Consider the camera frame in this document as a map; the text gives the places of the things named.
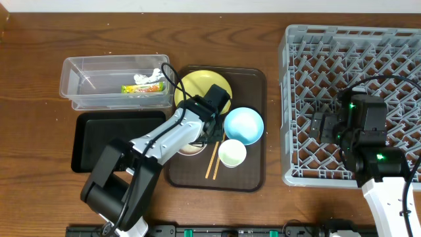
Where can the green snack wrapper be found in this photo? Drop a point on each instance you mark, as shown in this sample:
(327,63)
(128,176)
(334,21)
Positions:
(143,88)

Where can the white bowl with rice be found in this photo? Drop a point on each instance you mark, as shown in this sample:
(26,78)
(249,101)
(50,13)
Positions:
(192,149)

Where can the wooden chopstick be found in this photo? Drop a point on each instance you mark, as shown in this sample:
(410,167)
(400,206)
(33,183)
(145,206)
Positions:
(212,159)
(216,168)

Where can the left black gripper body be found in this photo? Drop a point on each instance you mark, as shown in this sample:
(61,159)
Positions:
(217,134)

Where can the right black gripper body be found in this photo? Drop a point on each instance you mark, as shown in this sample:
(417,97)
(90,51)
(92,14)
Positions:
(324,126)

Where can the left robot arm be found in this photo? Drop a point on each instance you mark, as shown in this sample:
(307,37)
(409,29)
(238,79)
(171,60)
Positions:
(122,182)

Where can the grey dishwasher rack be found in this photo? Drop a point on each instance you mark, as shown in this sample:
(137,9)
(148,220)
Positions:
(318,61)

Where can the small pale green cup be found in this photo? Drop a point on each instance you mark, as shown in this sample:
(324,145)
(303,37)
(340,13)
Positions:
(232,153)

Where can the black plastic waste tray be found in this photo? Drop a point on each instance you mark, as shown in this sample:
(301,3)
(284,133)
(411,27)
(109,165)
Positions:
(94,130)

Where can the yellow round plate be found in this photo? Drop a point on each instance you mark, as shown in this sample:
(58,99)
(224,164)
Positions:
(198,83)

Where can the left wooden chopstick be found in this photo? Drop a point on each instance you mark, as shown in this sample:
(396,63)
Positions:
(212,159)

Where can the clear plastic waste bin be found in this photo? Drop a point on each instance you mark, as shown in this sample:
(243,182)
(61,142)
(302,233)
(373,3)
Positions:
(94,83)

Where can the right wooden chopstick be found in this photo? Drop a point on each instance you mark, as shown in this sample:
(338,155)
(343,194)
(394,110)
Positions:
(216,168)

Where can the white tissue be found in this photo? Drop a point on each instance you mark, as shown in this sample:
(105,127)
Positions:
(145,79)

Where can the light blue bowl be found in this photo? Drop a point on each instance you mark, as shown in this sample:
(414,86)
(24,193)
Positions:
(244,124)

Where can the brown plastic serving tray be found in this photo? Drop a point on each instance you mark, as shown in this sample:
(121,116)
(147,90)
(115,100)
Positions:
(249,90)

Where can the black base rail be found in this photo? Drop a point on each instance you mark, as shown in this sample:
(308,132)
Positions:
(173,231)

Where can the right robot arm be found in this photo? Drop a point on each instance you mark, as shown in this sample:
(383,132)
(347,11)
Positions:
(382,172)

